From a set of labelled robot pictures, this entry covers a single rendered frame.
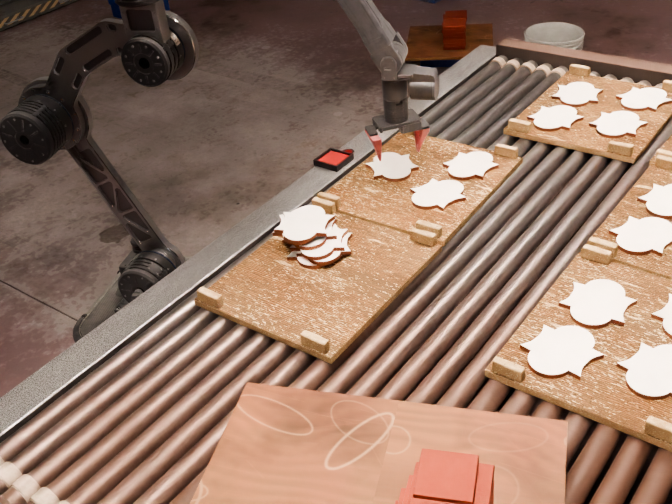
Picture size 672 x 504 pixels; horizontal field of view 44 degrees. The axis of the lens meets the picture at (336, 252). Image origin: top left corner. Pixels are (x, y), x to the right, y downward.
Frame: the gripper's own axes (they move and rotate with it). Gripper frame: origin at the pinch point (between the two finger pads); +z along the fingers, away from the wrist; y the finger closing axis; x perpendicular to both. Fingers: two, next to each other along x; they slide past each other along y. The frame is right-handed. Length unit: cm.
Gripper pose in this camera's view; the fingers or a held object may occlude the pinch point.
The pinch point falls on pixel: (398, 152)
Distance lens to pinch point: 199.8
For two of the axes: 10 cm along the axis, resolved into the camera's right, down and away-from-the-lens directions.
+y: 9.6, -2.4, 1.7
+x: -2.7, -5.4, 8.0
